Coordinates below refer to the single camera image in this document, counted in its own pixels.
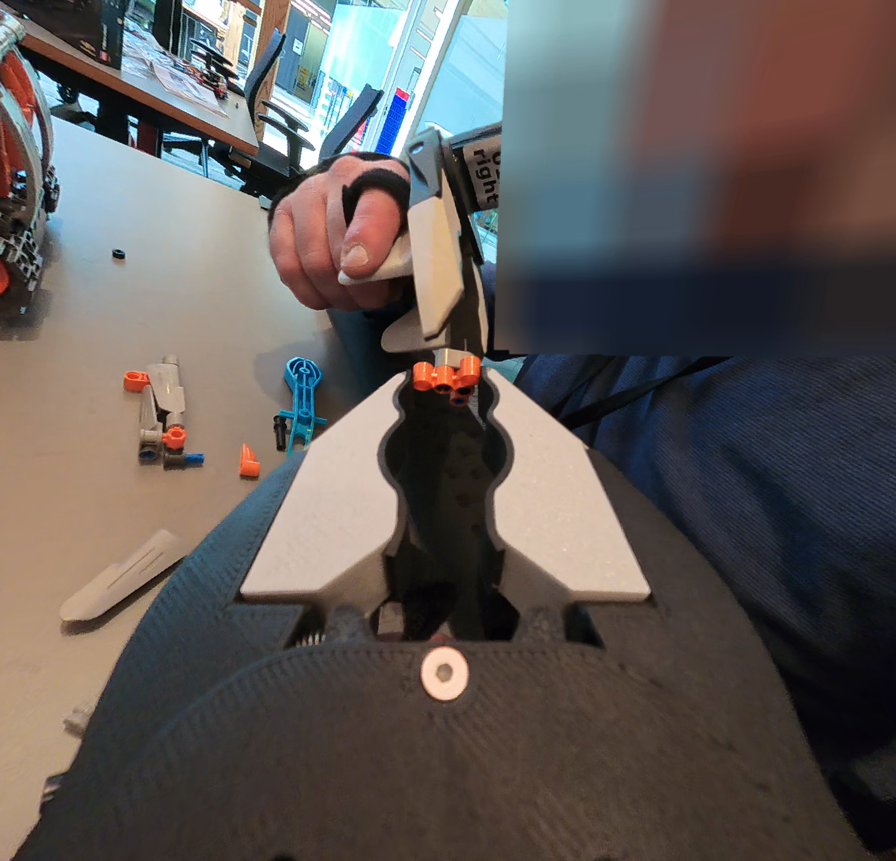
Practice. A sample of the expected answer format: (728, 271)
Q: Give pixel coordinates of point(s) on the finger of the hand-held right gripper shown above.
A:
(413, 339)
(437, 266)

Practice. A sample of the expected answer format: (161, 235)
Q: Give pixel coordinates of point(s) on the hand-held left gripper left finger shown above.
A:
(322, 525)

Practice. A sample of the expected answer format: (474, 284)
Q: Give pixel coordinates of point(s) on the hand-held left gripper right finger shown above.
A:
(567, 525)

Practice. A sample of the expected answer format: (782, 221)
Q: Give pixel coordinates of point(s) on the orange pointed brick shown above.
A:
(248, 463)

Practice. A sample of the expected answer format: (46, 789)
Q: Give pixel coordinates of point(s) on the grey white orange brick arm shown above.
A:
(168, 392)

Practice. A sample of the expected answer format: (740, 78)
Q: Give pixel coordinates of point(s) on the person's right hand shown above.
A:
(308, 230)

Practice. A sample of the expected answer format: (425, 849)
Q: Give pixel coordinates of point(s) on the black pin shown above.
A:
(280, 434)

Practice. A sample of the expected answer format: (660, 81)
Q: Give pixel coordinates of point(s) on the cyan plastic brick tool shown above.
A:
(302, 392)

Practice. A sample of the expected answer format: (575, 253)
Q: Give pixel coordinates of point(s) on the black office chair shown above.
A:
(350, 125)
(269, 118)

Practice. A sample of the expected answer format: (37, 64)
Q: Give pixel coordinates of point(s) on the white curved blade panel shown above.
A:
(119, 577)

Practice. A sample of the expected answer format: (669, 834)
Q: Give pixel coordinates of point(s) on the wooden top desk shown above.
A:
(140, 90)

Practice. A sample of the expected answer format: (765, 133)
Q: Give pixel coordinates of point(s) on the grey tracked toy robot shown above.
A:
(21, 174)

